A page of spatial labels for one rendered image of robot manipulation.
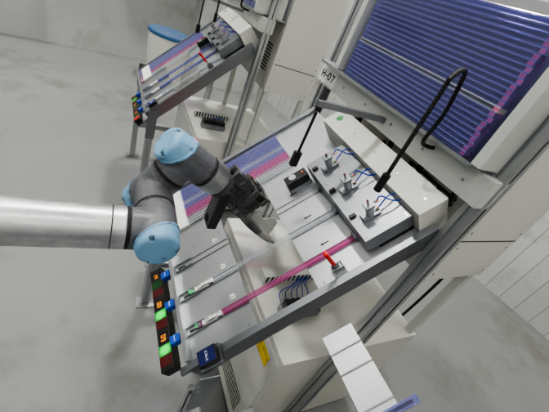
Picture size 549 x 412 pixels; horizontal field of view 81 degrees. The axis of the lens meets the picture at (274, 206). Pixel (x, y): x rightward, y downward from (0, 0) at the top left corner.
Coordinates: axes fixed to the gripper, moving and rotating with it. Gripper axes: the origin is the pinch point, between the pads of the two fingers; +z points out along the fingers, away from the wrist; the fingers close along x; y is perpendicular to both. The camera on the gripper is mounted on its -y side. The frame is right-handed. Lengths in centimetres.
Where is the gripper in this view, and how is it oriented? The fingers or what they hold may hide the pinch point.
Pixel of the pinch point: (262, 224)
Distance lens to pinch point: 85.9
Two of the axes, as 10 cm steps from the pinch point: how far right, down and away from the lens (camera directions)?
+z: 5.4, 4.6, 7.1
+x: -3.5, -6.4, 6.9
